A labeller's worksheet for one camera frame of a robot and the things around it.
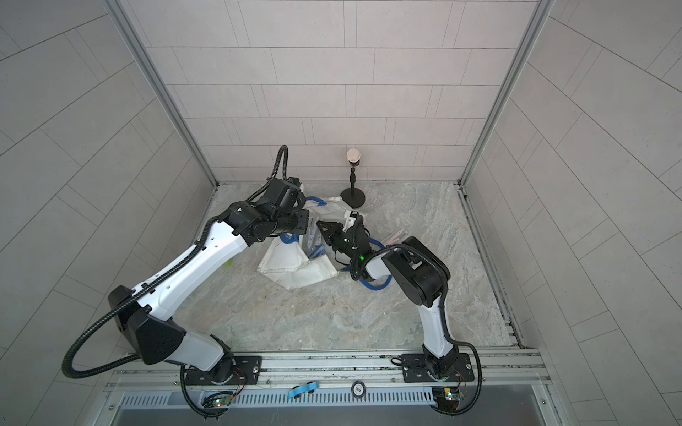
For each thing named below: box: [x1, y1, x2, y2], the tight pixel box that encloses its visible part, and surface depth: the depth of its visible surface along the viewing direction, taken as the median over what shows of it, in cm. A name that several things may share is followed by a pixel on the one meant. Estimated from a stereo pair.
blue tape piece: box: [288, 381, 320, 399], surface depth 68 cm
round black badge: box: [350, 379, 367, 399], surface depth 70 cm
